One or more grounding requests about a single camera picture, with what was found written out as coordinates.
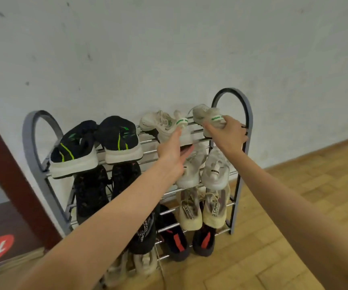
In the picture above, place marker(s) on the grey metal shoe rack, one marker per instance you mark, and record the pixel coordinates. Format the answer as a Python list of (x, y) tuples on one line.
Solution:
[(31, 138)]

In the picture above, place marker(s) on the person's right forearm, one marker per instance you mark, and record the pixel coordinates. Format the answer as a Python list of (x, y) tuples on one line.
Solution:
[(291, 214)]

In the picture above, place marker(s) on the black sneaker with green stripes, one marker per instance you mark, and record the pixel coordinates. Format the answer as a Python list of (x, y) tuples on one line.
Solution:
[(71, 160), (121, 147)]

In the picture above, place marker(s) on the person's right thumb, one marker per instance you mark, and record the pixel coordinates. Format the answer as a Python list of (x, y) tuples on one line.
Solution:
[(212, 130)]

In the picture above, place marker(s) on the black sneaker with red stripe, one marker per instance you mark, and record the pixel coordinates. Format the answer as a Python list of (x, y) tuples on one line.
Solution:
[(174, 241), (204, 241)]

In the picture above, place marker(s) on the person's left forearm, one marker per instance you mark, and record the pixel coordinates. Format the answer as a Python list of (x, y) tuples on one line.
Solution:
[(107, 235)]

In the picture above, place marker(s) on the off-white chunky sneaker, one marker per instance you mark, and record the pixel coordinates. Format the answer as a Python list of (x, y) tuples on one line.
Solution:
[(116, 270), (146, 262)]

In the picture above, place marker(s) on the cream knit sneaker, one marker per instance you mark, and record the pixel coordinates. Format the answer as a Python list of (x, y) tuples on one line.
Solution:
[(190, 212), (216, 208)]

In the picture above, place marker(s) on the dark board with red circle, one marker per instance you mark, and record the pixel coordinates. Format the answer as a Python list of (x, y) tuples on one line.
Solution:
[(1, 238)]

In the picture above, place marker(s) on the beige sneaker with green tab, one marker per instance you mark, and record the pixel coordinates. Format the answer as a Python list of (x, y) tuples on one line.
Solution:
[(205, 114), (161, 123)]

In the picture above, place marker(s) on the white mesh sneaker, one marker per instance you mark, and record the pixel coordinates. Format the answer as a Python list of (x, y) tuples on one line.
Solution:
[(216, 172), (192, 172)]

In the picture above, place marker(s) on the person's right hand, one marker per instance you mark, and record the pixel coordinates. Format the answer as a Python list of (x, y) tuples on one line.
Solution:
[(229, 138)]

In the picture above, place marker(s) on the plain black sneaker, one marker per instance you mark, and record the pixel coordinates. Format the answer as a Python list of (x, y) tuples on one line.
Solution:
[(125, 178), (90, 193)]

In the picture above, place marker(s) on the red-brown door frame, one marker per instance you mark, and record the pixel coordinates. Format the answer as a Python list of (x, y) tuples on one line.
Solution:
[(13, 178)]

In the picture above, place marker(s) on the person's left hand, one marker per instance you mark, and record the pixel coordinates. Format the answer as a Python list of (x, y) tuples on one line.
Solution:
[(171, 155)]

